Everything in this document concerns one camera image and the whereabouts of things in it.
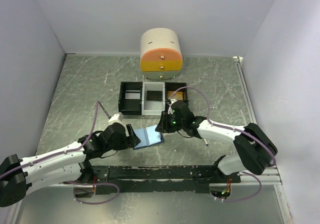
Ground black right tray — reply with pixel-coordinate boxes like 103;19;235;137
164;82;190;117

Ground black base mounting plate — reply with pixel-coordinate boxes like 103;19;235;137
75;165;241;195

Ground round three-drawer storage box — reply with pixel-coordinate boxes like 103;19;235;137
140;28;183;80

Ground black left tray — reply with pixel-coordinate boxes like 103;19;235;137
118;82;143;116

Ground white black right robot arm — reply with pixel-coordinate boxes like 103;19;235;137
155;101;278;183

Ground black card in tray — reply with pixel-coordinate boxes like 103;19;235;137
146;96;163;102

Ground black tray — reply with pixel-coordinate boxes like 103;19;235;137
164;82;190;117
118;82;143;116

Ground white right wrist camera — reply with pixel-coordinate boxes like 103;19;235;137
166;99;176;114

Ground gold card in tray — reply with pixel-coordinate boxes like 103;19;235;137
166;91;186;101

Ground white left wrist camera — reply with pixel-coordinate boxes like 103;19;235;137
108;113;124;125

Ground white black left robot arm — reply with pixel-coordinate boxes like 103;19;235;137
0;123;141;207

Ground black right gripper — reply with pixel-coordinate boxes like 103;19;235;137
155;111;185;133

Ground gold card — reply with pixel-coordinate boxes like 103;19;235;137
166;91;186;101

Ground black card from holder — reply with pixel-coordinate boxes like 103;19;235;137
146;93;163;101

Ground silver card in tray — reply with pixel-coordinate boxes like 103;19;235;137
125;90;141;100

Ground black VIP card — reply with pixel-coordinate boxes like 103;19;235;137
146;90;163;101

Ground blue leather card holder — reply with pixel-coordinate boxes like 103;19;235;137
133;125;165;150

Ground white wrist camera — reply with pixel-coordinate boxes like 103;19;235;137
108;113;124;125
166;99;176;114

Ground white middle tray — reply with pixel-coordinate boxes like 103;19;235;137
141;82;166;116

